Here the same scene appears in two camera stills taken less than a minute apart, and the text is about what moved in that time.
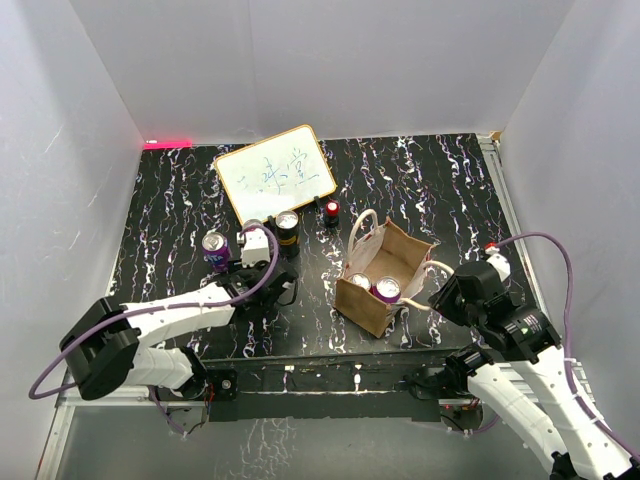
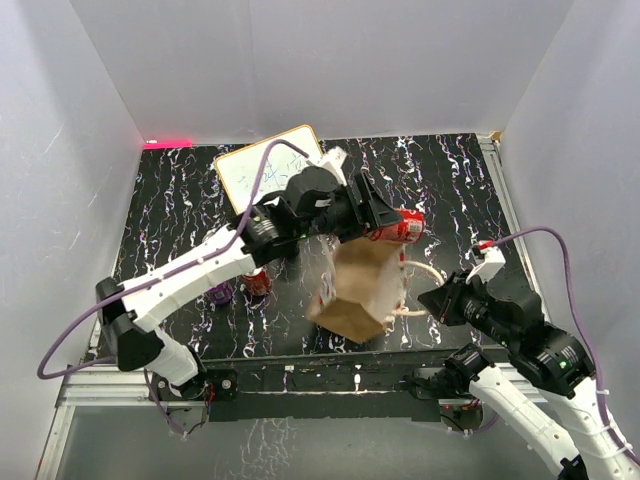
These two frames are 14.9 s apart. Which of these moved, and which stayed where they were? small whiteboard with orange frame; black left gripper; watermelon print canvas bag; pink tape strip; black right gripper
Moved: watermelon print canvas bag; black left gripper
Stayed: pink tape strip; small whiteboard with orange frame; black right gripper
